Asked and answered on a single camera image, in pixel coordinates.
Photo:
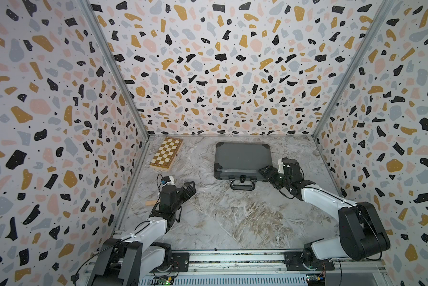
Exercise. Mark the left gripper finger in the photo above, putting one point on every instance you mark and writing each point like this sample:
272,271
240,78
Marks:
184,199
189,189

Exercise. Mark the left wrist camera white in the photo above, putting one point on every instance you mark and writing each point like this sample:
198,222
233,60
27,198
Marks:
167,180

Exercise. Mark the small wooden block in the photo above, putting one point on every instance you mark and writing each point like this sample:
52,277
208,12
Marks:
151,203

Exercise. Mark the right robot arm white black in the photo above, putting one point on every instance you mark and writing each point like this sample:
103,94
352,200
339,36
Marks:
361,232

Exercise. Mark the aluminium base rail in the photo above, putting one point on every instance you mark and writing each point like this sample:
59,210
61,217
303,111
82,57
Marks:
263,268

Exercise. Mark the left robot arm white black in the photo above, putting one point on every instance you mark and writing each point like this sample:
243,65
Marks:
123,260

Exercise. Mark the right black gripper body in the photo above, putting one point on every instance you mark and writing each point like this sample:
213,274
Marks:
287,182

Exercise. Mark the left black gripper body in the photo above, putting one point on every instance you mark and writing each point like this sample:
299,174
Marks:
179,197

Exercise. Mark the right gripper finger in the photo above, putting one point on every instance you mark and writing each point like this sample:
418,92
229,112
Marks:
269,170
272,179

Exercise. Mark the wooden chess board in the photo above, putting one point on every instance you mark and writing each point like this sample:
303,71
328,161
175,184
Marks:
166,153

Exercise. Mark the grey poker set case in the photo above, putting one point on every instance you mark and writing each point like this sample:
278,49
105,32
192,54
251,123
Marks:
240,164

